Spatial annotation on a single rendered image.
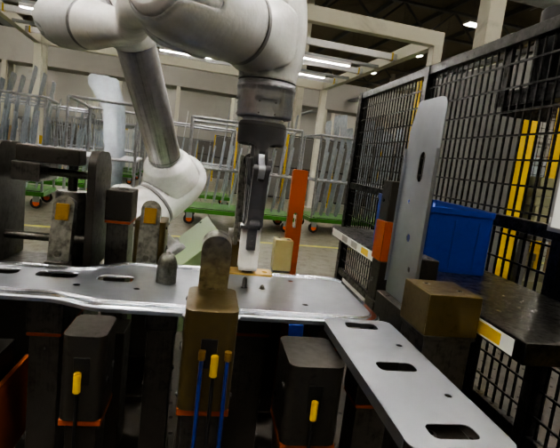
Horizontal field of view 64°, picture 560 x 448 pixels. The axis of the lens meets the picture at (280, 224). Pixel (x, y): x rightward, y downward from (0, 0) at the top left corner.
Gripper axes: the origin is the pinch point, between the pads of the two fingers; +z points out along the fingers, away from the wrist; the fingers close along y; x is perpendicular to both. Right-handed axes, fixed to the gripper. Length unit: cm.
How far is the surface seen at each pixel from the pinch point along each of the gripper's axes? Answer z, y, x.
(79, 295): 6.7, 9.2, -23.3
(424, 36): -231, -616, 299
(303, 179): -11.5, -14.9, 10.7
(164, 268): 4.1, 1.5, -13.0
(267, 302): 6.7, 7.1, 2.9
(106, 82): -98, -634, -170
